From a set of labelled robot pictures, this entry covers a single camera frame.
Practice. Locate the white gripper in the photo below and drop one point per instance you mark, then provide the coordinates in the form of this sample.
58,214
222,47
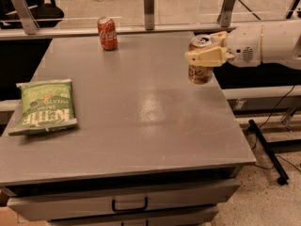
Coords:
244,46

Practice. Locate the orange LaCroix can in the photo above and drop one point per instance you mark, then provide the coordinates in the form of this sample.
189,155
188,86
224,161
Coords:
198,72

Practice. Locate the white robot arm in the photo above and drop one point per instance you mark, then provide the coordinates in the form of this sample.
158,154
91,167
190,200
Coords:
280,43

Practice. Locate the red Coke can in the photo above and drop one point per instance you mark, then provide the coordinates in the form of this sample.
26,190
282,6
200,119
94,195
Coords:
107,33

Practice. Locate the black floor stand leg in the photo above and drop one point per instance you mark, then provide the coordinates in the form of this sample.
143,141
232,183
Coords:
283,177

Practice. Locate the grey top drawer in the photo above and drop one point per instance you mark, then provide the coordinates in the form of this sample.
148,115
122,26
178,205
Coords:
98,202

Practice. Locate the grey drawer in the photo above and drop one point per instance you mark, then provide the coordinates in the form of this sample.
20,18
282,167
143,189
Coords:
98,202
187,216

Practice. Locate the grey lower drawer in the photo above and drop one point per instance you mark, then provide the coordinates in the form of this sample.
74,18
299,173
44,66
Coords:
187,216

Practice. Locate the green Kettle chips bag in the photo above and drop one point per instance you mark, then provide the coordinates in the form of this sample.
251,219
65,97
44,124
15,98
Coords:
47,107

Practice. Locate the black office chair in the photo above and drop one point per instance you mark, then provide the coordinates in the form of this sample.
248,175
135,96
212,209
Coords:
45,12

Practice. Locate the right metal railing post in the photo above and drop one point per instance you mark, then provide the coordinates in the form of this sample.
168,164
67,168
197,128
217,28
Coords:
224,17

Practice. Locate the metal railing post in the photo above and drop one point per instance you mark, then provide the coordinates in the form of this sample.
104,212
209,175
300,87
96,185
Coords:
27,20
149,14
224,17

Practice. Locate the middle metal railing post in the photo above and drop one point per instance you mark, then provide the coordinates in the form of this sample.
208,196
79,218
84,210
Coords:
149,14

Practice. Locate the black drawer handle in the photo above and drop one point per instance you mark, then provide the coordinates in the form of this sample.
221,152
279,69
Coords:
130,206

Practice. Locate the left metal railing post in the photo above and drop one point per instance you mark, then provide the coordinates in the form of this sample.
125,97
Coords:
27,20

